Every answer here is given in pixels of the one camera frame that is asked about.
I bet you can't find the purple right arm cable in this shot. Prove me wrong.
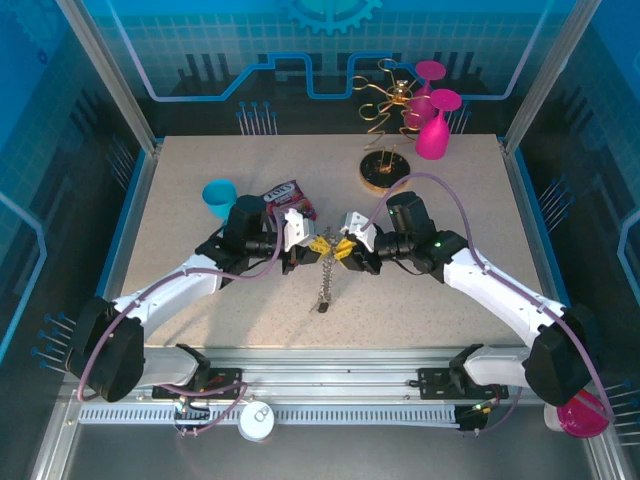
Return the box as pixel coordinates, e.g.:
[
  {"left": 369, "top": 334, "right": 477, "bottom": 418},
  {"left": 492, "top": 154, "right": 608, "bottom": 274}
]
[{"left": 359, "top": 172, "right": 615, "bottom": 436}]

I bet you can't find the gold wire glass rack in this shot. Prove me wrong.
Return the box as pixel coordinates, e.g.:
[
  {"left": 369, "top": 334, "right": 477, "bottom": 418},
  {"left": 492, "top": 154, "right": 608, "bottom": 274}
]
[{"left": 351, "top": 57, "right": 424, "bottom": 192}]

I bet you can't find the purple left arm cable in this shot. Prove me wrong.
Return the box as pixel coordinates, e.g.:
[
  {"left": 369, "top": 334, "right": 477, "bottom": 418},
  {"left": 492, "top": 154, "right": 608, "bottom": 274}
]
[{"left": 77, "top": 207, "right": 284, "bottom": 440}]

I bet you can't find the aluminium side rail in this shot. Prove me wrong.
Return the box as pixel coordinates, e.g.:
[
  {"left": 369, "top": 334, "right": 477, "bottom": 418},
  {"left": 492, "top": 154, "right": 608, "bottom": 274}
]
[
  {"left": 499, "top": 139, "right": 576, "bottom": 351},
  {"left": 62, "top": 142, "right": 164, "bottom": 396}
]

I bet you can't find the pink plastic goblet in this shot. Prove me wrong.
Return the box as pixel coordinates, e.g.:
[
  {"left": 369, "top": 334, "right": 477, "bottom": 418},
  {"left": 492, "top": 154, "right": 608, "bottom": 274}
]
[{"left": 414, "top": 88, "right": 463, "bottom": 161}]

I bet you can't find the white pull-tab can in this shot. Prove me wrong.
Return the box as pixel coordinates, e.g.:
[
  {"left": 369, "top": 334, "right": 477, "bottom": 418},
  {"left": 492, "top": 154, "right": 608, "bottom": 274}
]
[{"left": 237, "top": 402, "right": 276, "bottom": 442}]

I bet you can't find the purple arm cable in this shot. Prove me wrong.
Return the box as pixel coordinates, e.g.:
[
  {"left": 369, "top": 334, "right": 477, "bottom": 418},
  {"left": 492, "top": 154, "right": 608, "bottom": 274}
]
[
  {"left": 359, "top": 172, "right": 615, "bottom": 436},
  {"left": 77, "top": 207, "right": 284, "bottom": 440}
]

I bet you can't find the white cup with pink lid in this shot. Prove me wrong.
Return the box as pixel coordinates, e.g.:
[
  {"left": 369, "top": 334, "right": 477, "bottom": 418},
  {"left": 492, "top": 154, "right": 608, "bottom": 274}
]
[{"left": 543, "top": 389, "right": 611, "bottom": 440}]

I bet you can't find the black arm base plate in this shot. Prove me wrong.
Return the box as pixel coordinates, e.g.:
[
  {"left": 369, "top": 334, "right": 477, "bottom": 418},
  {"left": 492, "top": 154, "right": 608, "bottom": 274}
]
[
  {"left": 151, "top": 367, "right": 245, "bottom": 400},
  {"left": 417, "top": 366, "right": 507, "bottom": 400}
]

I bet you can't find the aluminium front rail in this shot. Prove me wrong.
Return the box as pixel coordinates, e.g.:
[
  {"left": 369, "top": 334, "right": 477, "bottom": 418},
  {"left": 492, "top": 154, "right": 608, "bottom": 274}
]
[{"left": 62, "top": 347, "right": 601, "bottom": 406}]

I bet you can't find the purple candy bag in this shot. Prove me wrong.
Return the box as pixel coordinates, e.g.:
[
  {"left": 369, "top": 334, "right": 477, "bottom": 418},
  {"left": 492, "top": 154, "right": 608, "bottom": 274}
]
[{"left": 263, "top": 179, "right": 320, "bottom": 222}]

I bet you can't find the slotted white cable duct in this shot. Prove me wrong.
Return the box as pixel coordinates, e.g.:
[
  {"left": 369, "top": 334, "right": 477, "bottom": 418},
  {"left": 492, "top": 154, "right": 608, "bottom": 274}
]
[{"left": 79, "top": 404, "right": 461, "bottom": 426}]

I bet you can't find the aluminium frame post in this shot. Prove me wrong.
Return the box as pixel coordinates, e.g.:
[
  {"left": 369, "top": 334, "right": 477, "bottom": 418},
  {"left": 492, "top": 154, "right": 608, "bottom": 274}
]
[
  {"left": 54, "top": 0, "right": 164, "bottom": 154},
  {"left": 499, "top": 0, "right": 604, "bottom": 156}
]

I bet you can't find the blue plastic goblet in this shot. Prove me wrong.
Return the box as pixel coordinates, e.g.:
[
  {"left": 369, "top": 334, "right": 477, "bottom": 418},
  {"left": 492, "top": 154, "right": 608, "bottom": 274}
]
[{"left": 201, "top": 178, "right": 240, "bottom": 220}]

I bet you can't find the metal keyring with chain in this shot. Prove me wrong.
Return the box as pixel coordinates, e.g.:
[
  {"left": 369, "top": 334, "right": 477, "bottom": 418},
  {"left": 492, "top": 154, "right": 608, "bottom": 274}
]
[{"left": 315, "top": 225, "right": 337, "bottom": 314}]

